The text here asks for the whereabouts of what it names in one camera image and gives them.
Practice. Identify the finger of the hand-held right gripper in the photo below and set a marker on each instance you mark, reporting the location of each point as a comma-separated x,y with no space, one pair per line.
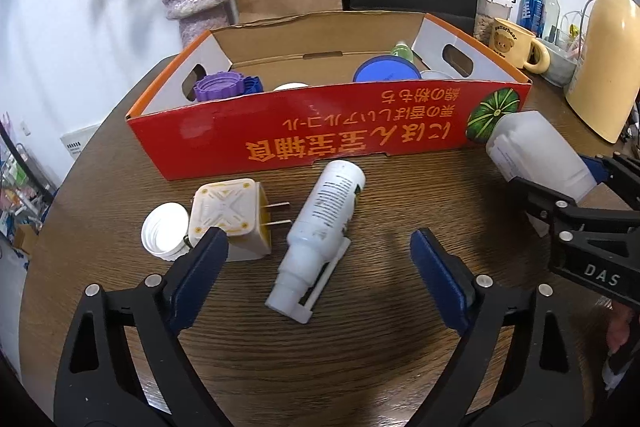
620,169
540,197

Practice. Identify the purple ribbed lid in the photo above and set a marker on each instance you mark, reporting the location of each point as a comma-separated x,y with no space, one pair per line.
217,87

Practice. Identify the printed cardboard box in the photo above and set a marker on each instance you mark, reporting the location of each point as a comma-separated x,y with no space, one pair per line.
320,127

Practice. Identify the white plastic bottle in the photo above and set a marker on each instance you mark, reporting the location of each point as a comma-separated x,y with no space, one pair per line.
535,152

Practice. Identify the green bottle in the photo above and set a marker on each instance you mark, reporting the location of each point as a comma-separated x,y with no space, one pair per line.
402,52

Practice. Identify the clear plastic cup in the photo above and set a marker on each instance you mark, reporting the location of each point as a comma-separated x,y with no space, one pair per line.
437,75

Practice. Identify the white pump bottle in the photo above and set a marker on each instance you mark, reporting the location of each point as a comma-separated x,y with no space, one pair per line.
325,207

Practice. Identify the beige plug adapter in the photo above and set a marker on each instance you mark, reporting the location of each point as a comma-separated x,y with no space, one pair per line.
225,212

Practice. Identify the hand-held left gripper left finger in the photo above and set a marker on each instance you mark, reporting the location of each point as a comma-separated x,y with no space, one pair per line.
200,277

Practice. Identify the clear bottle with blue label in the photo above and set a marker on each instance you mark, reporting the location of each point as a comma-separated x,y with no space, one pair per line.
551,2

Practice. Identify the small blue ribbed lid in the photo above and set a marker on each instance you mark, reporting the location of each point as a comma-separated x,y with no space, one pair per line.
252,85

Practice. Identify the white plastic lid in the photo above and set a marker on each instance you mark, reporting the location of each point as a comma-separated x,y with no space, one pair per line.
291,87
162,232

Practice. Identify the yellow bear mug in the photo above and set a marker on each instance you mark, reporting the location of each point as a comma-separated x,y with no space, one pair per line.
510,42

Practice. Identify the yellow thermos jug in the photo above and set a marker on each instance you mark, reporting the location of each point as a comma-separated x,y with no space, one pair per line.
605,57

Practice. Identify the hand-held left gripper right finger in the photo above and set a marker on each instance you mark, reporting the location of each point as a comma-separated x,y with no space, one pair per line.
440,277

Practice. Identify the grey cup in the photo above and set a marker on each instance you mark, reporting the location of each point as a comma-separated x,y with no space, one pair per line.
560,69

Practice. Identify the large blue lid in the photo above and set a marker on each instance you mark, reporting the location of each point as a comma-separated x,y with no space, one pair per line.
385,69

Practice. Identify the glass jar with clip lid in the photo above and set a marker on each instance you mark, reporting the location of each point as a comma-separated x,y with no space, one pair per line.
485,22

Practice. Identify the blue drink can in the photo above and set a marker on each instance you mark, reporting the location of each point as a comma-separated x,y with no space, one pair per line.
530,12

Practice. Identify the person's right hand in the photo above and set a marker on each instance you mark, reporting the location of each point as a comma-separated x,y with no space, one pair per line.
617,332

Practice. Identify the cluttered storage shelf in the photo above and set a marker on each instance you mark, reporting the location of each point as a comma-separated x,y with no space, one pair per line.
20,187

